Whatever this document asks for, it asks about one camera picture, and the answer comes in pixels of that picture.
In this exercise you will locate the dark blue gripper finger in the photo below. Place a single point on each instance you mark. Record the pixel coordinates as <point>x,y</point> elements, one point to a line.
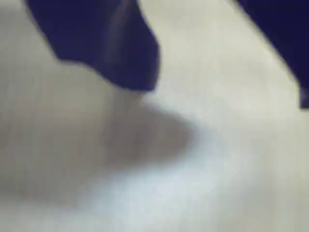
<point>101,41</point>
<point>285,31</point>

